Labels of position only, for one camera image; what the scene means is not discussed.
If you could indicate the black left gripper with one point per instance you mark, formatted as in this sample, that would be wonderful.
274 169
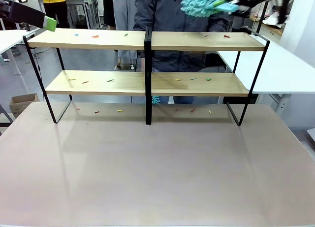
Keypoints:
5 9

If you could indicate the teal microfiber duster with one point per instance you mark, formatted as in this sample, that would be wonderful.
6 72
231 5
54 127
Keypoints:
155 99
197 4

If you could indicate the person in yellow shirt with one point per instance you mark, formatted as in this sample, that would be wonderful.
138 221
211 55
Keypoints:
55 5

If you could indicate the white table with metal legs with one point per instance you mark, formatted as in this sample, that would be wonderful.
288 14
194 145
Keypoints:
9 38

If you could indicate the white paper sheets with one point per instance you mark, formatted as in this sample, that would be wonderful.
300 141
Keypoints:
273 19

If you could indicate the grey background desk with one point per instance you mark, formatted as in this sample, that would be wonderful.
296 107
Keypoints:
75 0

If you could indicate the person in grey jacket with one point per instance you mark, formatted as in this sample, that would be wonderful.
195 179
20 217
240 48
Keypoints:
169 20

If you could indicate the large white table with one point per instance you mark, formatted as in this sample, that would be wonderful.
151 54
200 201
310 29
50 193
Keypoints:
278 72

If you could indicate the person in black clothes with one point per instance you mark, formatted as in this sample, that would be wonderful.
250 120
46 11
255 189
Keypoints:
109 8

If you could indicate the cardboard box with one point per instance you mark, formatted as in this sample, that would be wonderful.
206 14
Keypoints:
23 104

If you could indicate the person in grey trousers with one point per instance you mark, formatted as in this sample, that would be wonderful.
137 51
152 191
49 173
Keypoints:
125 17

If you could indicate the black metal stand leg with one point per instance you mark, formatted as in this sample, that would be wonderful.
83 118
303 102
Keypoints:
6 116

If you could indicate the grey white board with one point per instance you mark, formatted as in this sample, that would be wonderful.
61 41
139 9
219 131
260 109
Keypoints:
311 136

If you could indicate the black metal post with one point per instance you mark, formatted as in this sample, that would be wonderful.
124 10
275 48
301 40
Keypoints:
262 17

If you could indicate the black frame wooden shelf rack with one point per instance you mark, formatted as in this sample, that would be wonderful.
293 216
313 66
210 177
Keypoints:
148 64

